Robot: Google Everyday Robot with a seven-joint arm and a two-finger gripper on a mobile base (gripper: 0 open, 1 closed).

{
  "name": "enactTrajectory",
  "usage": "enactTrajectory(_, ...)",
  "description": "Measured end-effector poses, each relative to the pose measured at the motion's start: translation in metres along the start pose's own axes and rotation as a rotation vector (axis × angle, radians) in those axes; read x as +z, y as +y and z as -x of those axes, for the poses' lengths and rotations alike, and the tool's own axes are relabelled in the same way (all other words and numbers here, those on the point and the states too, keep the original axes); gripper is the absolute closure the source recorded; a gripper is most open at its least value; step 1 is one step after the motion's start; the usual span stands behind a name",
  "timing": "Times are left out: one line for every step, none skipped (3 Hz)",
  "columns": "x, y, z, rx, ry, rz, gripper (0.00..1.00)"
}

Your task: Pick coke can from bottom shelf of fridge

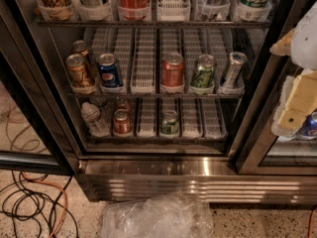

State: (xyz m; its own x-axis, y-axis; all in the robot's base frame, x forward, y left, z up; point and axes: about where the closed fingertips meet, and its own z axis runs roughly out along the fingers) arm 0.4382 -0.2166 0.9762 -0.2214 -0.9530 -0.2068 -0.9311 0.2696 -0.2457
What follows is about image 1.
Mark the gold brown can behind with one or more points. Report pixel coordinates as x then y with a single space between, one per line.
81 47

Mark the red can behind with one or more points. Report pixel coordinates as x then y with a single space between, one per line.
123 103

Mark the blue can right door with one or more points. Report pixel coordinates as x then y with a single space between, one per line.
309 127

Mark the silver slim can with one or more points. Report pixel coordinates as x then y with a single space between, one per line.
233 68

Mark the green can bottom shelf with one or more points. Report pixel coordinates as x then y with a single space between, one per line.
169 122

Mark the gold brown can front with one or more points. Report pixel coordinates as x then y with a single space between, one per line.
78 71

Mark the left glass fridge door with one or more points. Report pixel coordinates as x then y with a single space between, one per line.
22 79

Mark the orange red can middle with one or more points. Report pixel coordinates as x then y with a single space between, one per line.
172 70

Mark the green can shelf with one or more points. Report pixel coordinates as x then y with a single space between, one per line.
169 122
203 73

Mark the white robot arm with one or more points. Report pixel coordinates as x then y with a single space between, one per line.
304 42

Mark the stainless steel fridge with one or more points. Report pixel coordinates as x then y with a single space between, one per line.
214 123

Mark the white empty tray middle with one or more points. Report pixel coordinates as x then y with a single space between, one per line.
143 76

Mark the glass fridge door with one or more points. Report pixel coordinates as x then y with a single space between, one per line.
22 79
263 154

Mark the clear plastic bag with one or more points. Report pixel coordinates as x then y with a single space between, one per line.
173 215

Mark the blue pepsi can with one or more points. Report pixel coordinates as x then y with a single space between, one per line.
109 71

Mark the right glass fridge door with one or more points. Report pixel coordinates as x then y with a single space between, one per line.
263 154

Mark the clear water bottle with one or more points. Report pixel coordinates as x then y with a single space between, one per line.
94 120

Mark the red coke can front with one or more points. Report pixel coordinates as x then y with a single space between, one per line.
122 122

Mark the green can middle shelf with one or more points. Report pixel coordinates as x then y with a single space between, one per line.
203 73

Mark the gold brown can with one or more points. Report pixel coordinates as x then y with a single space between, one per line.
81 47
78 71

